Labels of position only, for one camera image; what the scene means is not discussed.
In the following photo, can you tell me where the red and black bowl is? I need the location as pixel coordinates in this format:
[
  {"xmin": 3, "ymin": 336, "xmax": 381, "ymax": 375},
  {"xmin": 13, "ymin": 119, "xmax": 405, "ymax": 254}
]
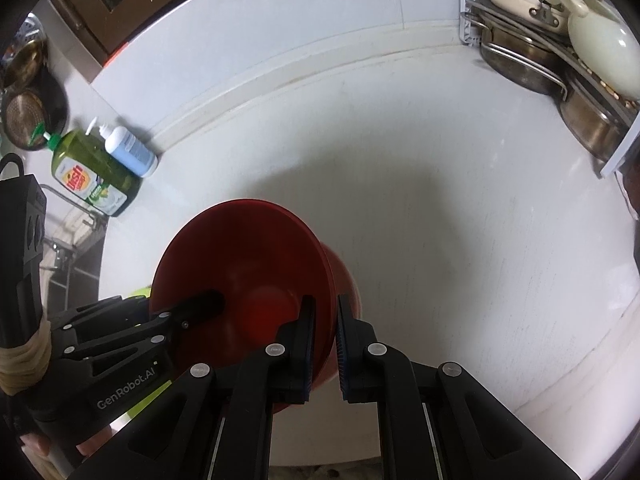
[{"xmin": 149, "ymin": 198, "xmax": 361, "ymax": 388}]

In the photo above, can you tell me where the steel pot lower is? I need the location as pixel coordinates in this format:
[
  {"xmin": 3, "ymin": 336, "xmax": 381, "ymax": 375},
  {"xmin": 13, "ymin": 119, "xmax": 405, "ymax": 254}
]
[{"xmin": 559, "ymin": 70, "xmax": 624, "ymax": 162}]

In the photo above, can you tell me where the steel pan upper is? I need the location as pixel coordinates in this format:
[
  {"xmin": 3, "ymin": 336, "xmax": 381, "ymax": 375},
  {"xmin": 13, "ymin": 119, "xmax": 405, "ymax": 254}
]
[{"xmin": 460, "ymin": 12, "xmax": 568, "ymax": 101}]

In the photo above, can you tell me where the brown glass jar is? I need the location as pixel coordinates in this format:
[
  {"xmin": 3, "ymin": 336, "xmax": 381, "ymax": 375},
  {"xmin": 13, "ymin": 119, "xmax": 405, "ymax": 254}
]
[{"xmin": 620, "ymin": 160, "xmax": 640, "ymax": 221}]

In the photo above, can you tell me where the left hand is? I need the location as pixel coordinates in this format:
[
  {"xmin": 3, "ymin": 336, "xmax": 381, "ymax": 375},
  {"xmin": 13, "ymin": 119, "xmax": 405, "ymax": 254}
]
[{"xmin": 20, "ymin": 426, "xmax": 116, "ymax": 479}]

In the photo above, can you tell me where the green plastic plate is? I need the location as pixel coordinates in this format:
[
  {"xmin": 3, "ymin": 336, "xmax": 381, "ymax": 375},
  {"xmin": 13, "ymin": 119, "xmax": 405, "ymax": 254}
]
[{"xmin": 106, "ymin": 285, "xmax": 174, "ymax": 434}]

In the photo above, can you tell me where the blue white pump bottle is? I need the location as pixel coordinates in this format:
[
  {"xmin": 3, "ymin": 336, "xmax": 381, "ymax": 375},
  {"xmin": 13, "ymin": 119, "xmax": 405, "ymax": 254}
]
[{"xmin": 86, "ymin": 117, "xmax": 158, "ymax": 179}]

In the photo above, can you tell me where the chrome sink faucet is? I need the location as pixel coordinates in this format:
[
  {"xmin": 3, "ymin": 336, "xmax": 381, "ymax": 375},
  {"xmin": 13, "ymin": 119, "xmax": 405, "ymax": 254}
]
[{"xmin": 40, "ymin": 184, "xmax": 108, "ymax": 282}]

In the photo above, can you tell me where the cream ceramic pot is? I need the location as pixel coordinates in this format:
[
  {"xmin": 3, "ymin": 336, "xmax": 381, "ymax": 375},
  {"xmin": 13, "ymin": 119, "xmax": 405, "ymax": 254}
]
[{"xmin": 546, "ymin": 0, "xmax": 639, "ymax": 101}]

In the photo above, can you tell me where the green dish soap bottle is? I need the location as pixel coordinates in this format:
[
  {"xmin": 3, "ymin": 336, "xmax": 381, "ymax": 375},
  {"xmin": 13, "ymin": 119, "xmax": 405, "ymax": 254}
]
[{"xmin": 29, "ymin": 122, "xmax": 141, "ymax": 217}]

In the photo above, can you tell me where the white pot rack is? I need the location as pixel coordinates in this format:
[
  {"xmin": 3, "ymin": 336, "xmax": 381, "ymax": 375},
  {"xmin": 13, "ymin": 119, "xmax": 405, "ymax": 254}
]
[{"xmin": 460, "ymin": 0, "xmax": 637, "ymax": 172}]

